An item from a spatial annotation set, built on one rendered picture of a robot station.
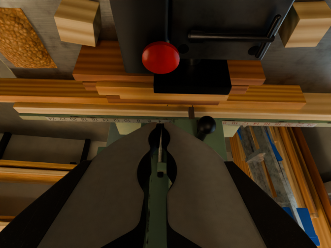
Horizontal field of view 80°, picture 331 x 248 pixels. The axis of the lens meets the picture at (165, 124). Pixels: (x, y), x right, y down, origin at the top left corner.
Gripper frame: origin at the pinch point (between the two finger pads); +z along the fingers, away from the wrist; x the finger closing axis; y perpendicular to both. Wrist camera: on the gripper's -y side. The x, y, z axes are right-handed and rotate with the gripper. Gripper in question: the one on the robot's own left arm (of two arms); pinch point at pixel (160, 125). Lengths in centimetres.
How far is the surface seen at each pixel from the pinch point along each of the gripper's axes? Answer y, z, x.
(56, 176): 142, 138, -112
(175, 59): -2.7, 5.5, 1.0
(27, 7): -6.3, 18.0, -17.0
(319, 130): 76, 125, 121
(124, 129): 32, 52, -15
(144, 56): -2.9, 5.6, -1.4
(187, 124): 7.4, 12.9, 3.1
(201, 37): -4.2, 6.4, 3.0
